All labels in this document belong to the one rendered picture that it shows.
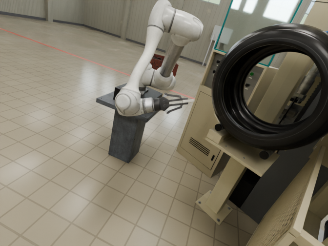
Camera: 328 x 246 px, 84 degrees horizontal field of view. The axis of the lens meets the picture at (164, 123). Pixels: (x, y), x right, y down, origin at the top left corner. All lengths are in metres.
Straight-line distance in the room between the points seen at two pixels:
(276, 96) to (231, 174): 0.69
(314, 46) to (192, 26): 0.60
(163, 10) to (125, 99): 0.59
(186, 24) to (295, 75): 0.71
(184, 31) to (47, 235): 1.52
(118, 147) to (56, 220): 0.80
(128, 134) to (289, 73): 1.36
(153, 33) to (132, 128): 0.93
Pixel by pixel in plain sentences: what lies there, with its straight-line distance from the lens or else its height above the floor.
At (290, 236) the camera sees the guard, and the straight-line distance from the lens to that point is 0.60.
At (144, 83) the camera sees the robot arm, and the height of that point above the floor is 0.86.
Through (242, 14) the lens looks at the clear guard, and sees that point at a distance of 1.96.
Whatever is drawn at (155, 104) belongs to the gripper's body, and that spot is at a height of 0.94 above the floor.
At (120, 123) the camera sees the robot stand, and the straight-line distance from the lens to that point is 1.81.
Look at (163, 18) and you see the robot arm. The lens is 1.19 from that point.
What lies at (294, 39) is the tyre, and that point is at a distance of 0.97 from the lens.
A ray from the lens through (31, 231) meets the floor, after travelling 1.59.
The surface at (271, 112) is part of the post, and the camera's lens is 1.40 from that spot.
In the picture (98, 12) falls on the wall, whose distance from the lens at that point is 14.49.
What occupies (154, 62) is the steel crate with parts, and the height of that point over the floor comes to 0.57.
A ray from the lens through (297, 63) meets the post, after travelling 1.37.
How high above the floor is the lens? 1.33
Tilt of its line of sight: 27 degrees down
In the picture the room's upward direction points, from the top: 17 degrees clockwise
